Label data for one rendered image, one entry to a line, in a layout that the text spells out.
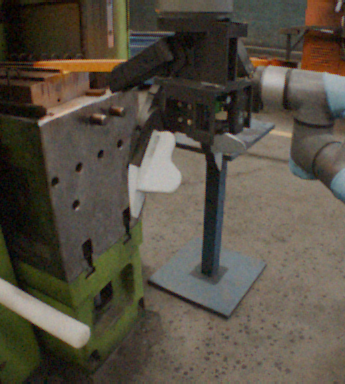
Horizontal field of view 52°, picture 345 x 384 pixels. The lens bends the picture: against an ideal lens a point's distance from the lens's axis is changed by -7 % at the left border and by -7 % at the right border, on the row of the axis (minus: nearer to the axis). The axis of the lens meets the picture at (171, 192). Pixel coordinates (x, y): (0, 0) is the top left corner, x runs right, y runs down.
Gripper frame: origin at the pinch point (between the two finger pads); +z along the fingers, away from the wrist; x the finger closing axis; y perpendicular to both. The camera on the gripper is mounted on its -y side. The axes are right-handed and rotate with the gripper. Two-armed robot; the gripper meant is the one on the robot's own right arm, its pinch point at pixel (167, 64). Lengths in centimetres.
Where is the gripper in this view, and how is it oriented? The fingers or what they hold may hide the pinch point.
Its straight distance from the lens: 78.1
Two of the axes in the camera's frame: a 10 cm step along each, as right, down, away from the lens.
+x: 4.8, -4.4, 7.6
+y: 0.2, 8.7, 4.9
